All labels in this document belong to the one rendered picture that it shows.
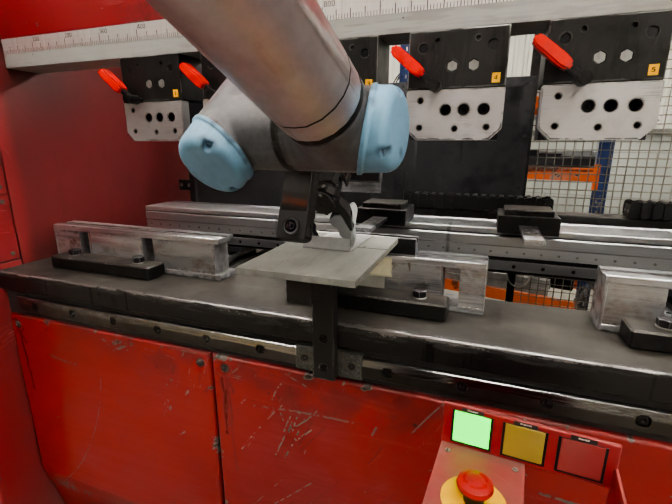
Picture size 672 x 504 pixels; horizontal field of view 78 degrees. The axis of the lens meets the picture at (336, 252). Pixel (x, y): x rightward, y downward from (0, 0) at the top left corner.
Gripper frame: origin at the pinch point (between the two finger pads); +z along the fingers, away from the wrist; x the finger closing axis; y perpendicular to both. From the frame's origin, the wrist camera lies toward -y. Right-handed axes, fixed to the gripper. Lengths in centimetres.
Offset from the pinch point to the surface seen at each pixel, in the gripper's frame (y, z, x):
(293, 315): -10.8, 8.1, 6.2
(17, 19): 32, -29, 78
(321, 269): -10.2, -7.8, -3.8
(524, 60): 400, 213, -31
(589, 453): -23.0, 4.7, -38.5
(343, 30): 28.4, -21.1, 1.1
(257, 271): -13.0, -9.9, 4.4
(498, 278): 102, 167, -27
